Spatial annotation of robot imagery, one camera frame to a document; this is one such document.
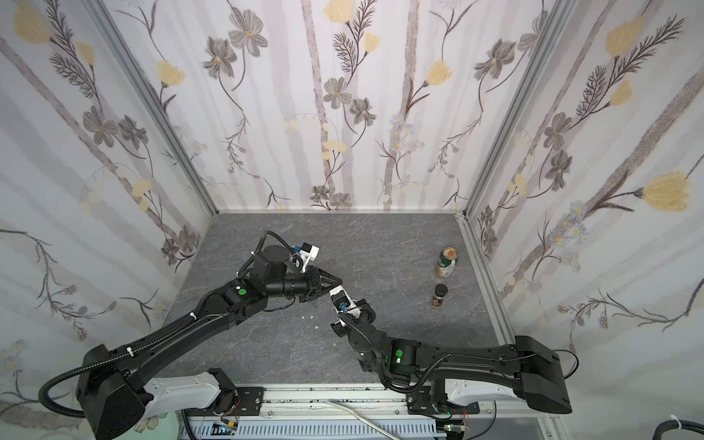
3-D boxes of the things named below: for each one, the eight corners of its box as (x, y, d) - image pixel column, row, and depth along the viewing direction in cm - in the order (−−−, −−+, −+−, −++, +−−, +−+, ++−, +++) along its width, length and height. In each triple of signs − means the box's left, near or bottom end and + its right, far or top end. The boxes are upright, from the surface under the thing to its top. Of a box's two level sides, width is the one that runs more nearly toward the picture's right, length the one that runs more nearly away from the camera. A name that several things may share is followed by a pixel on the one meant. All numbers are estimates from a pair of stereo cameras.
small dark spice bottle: (431, 307, 94) (438, 294, 87) (429, 297, 97) (436, 283, 89) (441, 307, 94) (448, 294, 87) (438, 297, 97) (446, 283, 89)
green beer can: (436, 278, 102) (444, 261, 93) (433, 264, 106) (440, 246, 97) (451, 278, 102) (460, 261, 93) (447, 264, 106) (456, 247, 97)
